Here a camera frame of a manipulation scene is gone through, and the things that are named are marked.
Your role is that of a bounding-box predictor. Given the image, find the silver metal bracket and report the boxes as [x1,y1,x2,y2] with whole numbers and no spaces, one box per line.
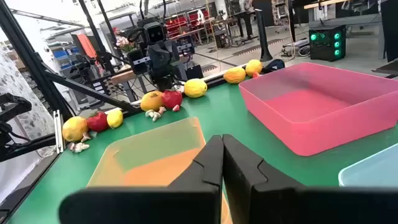
[53,109,65,154]

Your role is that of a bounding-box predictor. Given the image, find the yellow toy lemon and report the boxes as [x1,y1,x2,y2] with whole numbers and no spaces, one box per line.
[183,78,208,99]
[106,109,124,129]

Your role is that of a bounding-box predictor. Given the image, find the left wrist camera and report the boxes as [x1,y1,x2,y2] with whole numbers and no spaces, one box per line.
[143,21,167,44]

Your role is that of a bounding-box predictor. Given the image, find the white patterned curtain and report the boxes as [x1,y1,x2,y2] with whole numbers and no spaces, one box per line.
[0,46,57,203]

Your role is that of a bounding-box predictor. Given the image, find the green table mat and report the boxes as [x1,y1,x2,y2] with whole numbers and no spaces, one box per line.
[6,64,398,224]

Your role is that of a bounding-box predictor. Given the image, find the red plastic bin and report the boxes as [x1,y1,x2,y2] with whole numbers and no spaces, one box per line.
[238,62,398,157]

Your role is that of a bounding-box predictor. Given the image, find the orange panel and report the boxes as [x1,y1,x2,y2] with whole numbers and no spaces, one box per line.
[76,33,98,60]

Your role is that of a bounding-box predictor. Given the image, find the black frame upright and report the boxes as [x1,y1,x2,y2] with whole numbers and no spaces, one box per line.
[0,0,74,121]

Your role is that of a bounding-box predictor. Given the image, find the orange toy mango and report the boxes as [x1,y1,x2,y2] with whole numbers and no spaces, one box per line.
[223,67,247,85]

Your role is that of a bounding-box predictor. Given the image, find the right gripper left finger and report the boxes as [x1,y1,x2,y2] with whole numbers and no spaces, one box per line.
[58,134,224,224]

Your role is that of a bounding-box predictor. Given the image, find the yellow-orange toy lemon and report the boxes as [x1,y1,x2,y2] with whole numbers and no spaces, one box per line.
[245,58,264,78]

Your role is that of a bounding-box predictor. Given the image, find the black pole stand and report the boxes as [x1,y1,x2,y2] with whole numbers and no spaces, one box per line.
[253,8,274,62]

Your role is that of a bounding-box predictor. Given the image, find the black frame strut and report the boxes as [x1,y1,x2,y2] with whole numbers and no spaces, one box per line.
[45,72,143,114]

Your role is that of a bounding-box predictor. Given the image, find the red strawberry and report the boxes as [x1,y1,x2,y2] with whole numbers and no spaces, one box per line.
[86,111,109,133]

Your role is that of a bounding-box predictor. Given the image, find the clear plastic bin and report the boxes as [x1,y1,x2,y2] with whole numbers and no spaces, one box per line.
[338,142,398,188]

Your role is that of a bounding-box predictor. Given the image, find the black mount with cables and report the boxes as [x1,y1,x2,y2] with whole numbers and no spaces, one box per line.
[0,92,57,163]

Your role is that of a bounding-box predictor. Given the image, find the red storage bin shelf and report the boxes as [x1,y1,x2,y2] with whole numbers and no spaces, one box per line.
[164,9,211,40]

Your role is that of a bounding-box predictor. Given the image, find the table edge clamp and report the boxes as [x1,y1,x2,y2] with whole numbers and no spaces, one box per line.
[262,58,286,75]

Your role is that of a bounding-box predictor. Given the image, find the computer tower green fans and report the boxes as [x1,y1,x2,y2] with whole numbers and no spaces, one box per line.
[308,24,347,62]

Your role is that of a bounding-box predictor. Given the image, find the yellow-orange toy mango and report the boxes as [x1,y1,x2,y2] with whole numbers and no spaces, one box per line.
[62,116,89,143]
[140,90,165,112]

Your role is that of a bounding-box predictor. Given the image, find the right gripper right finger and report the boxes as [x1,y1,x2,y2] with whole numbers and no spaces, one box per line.
[223,134,398,224]

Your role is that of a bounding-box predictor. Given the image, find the orange translucent plastic bin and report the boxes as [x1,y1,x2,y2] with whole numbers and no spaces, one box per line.
[86,116,233,224]

